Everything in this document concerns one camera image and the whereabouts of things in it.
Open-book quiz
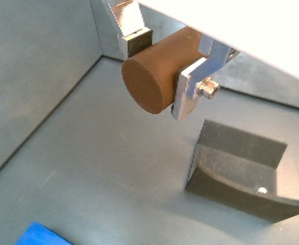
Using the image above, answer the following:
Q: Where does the black curved cradle stand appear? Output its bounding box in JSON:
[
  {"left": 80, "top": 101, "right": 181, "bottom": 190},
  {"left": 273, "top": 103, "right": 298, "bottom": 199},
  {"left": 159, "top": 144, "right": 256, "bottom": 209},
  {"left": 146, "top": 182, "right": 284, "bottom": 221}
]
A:
[{"left": 186, "top": 121, "right": 299, "bottom": 223}]

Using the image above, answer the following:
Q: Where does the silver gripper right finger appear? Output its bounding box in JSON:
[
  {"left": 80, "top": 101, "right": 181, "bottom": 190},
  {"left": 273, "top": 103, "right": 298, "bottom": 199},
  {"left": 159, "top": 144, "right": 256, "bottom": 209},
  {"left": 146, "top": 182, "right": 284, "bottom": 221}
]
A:
[{"left": 171, "top": 35, "right": 240, "bottom": 121}]

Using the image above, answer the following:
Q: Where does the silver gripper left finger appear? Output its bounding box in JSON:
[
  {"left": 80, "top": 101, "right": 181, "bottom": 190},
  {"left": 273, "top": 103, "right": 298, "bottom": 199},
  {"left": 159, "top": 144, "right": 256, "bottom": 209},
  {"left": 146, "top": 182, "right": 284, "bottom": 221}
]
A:
[{"left": 109, "top": 0, "right": 153, "bottom": 58}]

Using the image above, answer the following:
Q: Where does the blue shape sorter board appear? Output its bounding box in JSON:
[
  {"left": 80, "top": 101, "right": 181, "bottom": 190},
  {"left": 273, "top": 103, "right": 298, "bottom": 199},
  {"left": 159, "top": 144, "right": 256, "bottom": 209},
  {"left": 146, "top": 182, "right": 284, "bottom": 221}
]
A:
[{"left": 15, "top": 222, "right": 74, "bottom": 245}]

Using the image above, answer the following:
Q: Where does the brown cylinder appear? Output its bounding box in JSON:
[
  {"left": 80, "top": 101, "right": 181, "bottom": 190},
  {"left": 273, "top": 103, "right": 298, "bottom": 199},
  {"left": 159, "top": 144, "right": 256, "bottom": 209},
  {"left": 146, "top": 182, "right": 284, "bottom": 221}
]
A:
[{"left": 122, "top": 27, "right": 204, "bottom": 114}]

